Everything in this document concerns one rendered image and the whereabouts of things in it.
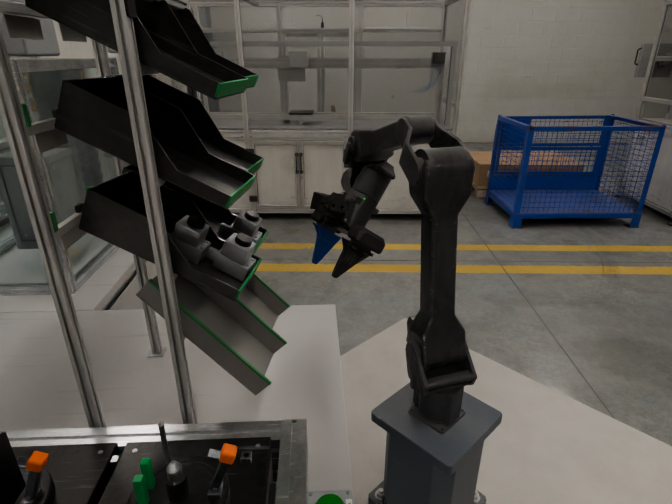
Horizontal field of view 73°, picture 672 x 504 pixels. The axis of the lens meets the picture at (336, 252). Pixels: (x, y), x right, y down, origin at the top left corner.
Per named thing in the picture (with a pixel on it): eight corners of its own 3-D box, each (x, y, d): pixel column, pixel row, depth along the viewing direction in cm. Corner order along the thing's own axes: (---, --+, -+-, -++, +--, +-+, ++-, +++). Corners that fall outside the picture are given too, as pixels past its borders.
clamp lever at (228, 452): (223, 482, 66) (238, 445, 63) (220, 494, 64) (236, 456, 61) (198, 476, 65) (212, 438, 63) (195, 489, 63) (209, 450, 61)
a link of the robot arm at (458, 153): (477, 146, 58) (451, 144, 64) (426, 150, 56) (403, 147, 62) (467, 370, 67) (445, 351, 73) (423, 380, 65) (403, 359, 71)
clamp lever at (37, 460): (41, 490, 65) (50, 452, 62) (34, 503, 63) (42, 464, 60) (15, 484, 64) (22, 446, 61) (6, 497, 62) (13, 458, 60)
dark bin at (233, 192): (251, 187, 81) (266, 150, 78) (226, 210, 69) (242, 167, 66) (105, 116, 80) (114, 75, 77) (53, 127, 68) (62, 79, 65)
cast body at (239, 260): (251, 272, 85) (265, 241, 82) (242, 282, 81) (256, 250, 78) (211, 251, 85) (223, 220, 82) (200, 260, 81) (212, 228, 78)
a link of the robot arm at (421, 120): (475, 179, 60) (472, 96, 59) (419, 184, 58) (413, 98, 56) (387, 186, 88) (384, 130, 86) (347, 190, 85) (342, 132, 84)
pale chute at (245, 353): (273, 353, 96) (287, 342, 94) (255, 396, 84) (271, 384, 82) (169, 263, 90) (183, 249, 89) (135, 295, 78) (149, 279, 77)
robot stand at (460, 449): (487, 504, 78) (504, 413, 70) (437, 565, 68) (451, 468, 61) (417, 454, 87) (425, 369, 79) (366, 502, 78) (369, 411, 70)
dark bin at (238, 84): (244, 93, 75) (260, 48, 72) (215, 100, 63) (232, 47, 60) (85, 13, 73) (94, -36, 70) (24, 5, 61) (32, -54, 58)
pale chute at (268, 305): (277, 316, 110) (290, 305, 108) (263, 348, 98) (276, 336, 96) (188, 235, 104) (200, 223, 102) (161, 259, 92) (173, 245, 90)
